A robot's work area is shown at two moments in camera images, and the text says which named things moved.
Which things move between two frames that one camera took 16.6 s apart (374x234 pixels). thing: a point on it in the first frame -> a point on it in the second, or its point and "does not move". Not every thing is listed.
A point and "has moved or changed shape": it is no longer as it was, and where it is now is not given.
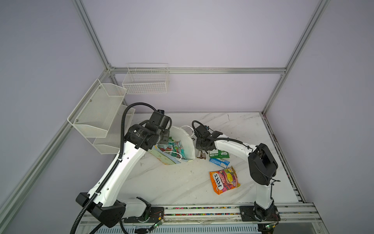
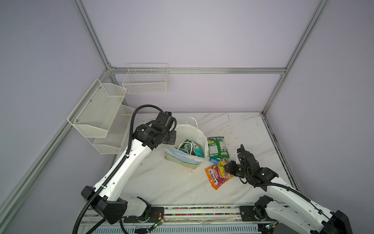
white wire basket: [143, 78] does not move
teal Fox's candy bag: [177, 150] -> [196, 151]
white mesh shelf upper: [94, 113] does not move
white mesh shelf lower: [111, 145] does not move
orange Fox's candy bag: [224, 180] has moved or changed shape
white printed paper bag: [179, 146] has moved or changed shape
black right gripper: [197, 145] -> [229, 169]
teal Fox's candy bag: [167, 147] -> [186, 146]
